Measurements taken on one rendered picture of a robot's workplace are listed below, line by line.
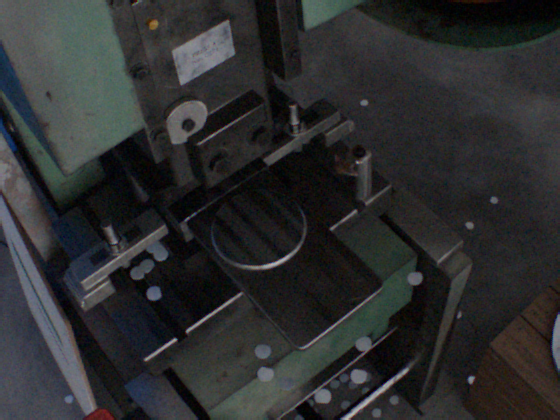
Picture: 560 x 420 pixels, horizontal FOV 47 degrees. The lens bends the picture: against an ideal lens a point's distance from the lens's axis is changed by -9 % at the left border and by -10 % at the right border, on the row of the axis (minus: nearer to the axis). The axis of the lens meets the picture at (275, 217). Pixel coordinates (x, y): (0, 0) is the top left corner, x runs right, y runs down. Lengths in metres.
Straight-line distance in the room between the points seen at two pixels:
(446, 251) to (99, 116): 0.61
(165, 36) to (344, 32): 1.74
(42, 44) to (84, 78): 0.06
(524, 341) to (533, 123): 0.98
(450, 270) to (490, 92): 1.23
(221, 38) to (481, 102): 1.53
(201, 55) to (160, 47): 0.06
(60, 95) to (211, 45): 0.20
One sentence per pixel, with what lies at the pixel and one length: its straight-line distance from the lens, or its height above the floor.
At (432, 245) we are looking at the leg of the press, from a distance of 1.08.
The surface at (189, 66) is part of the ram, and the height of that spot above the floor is 1.06.
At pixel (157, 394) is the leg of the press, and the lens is 1.00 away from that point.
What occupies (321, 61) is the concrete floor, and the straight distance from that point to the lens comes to 2.30.
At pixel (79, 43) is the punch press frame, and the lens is 0.60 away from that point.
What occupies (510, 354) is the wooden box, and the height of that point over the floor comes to 0.35.
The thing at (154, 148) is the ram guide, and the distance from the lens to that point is 0.73.
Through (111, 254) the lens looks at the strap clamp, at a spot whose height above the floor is 0.76.
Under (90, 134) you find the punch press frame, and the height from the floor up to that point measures 1.09.
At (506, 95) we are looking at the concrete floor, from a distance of 2.25.
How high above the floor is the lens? 1.55
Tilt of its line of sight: 54 degrees down
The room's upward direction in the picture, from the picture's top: 10 degrees counter-clockwise
